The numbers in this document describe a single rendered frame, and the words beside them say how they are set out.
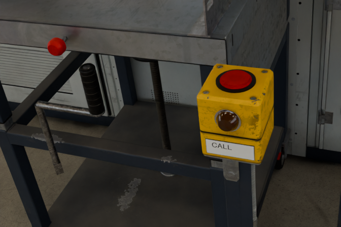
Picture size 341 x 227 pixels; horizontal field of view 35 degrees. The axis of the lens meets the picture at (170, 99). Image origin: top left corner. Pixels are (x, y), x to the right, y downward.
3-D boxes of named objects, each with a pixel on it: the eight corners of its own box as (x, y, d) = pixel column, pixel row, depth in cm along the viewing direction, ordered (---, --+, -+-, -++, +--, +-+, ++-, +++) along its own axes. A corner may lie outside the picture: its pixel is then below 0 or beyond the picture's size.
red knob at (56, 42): (62, 59, 96) (58, 43, 94) (47, 57, 97) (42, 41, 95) (74, 46, 99) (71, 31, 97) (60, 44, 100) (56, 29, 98)
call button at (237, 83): (247, 99, 65) (247, 88, 64) (216, 95, 66) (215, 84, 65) (255, 80, 68) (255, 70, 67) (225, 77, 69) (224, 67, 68)
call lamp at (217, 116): (239, 139, 65) (237, 117, 63) (212, 135, 66) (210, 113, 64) (242, 132, 66) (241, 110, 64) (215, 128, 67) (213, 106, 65)
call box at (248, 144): (261, 167, 68) (259, 103, 62) (201, 157, 71) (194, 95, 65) (274, 128, 74) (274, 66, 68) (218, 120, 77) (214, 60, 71)
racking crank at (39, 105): (51, 175, 120) (13, 62, 102) (58, 166, 122) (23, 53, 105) (117, 189, 114) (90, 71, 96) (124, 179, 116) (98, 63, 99)
